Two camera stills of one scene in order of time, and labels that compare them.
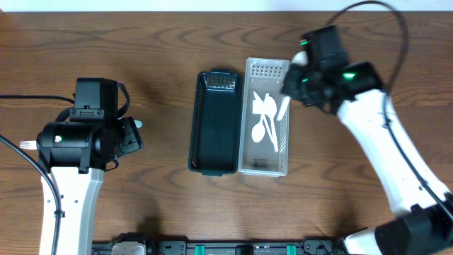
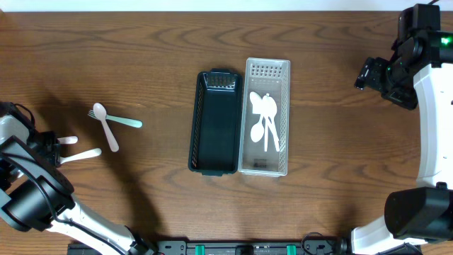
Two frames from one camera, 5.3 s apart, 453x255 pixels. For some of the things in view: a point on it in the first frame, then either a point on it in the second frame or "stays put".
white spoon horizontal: x=270 y=108 stays put
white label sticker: x=260 y=107 stays put
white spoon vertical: x=300 y=58 to x=269 y=108
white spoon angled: x=258 y=132 stays put
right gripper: x=291 y=87 to x=374 y=75
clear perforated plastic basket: x=265 y=119 stays put
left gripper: x=131 y=136 to x=52 y=148
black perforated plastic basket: x=215 y=146 stays put
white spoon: x=270 y=110 to x=257 y=101
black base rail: x=234 y=247 stays put
